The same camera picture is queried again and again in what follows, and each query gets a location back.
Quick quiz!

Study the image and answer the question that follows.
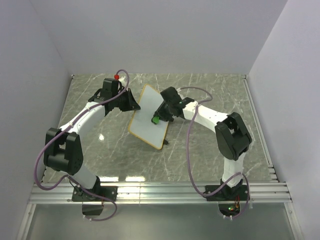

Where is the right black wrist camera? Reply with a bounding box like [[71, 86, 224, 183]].
[[160, 86, 182, 105]]

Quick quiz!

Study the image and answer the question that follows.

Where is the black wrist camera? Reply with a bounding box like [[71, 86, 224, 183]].
[[160, 86, 182, 105], [100, 78, 120, 99]]

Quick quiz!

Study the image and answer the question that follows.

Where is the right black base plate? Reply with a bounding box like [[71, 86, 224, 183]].
[[206, 182, 250, 202]]

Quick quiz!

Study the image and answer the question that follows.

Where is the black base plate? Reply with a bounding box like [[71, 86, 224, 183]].
[[71, 186, 118, 202], [206, 182, 250, 202]]

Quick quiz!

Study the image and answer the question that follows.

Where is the right side aluminium rail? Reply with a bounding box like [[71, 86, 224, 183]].
[[241, 74, 279, 183]]

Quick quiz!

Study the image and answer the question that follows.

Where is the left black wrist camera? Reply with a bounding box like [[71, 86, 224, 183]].
[[100, 78, 120, 99]]

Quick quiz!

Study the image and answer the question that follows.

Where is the green whiteboard eraser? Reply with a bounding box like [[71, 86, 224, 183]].
[[151, 116, 160, 125]]

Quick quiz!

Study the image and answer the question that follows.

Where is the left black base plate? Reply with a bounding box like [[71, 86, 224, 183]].
[[71, 186, 118, 202]]

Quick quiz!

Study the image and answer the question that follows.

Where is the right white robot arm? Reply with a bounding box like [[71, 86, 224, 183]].
[[151, 97, 252, 200]]

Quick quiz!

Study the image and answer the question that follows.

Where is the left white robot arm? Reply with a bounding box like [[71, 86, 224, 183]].
[[43, 88, 141, 201]]

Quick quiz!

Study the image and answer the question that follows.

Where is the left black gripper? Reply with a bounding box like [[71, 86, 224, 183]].
[[113, 88, 141, 113]]

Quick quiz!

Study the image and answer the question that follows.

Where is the white board with orange frame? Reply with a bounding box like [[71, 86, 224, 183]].
[[128, 84, 169, 150]]

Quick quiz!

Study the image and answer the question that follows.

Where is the aluminium mounting rail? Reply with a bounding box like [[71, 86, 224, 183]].
[[28, 182, 292, 205]]

